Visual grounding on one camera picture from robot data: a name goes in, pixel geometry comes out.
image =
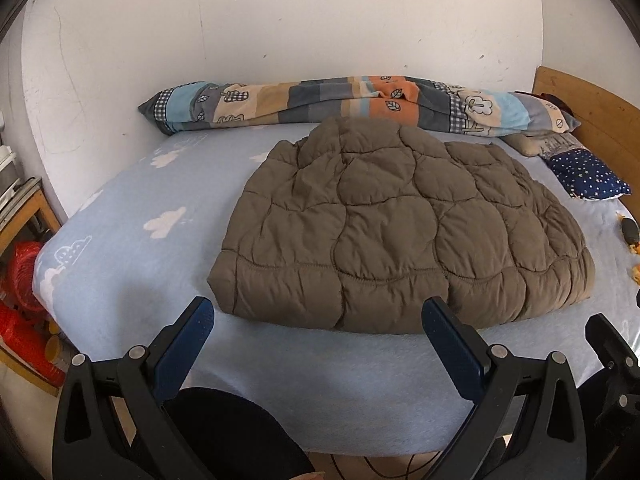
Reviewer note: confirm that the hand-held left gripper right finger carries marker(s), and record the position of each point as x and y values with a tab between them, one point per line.
452	352

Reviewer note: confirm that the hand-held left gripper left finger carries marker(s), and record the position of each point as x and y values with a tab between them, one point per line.
182	347

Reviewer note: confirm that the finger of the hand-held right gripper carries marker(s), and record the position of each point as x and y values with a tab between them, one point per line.
612	345

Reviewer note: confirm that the brown quilted jacket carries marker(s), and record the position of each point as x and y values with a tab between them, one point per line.
375	220

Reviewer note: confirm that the yellow crumpled scrap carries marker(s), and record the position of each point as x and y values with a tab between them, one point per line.
636	275

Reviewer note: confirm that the light blue cloud bed sheet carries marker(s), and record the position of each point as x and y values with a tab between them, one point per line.
150	270

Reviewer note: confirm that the person's left leg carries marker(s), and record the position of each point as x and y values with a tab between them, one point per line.
225	435

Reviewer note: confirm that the person's leg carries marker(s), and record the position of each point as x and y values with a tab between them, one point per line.
225	435
605	450

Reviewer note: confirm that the person's right leg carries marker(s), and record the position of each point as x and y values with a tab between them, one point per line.
605	450

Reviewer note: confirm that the dark oval object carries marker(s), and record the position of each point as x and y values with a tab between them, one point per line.
630	232

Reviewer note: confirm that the yellow cup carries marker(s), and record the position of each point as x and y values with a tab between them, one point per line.
52	350

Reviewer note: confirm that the navy star pillow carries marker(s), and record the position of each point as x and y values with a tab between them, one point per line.
590	175

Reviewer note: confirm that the wooden shelf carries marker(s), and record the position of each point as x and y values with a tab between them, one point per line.
42	205

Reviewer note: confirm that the beige patterned pillow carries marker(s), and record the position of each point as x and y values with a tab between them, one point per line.
545	145

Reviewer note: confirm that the wooden headboard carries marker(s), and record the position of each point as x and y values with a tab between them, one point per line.
600	105

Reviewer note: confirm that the white grey appliance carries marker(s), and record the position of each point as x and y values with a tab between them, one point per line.
7	170

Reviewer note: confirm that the patchwork rolled quilt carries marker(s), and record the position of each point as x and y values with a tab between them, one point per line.
300	100

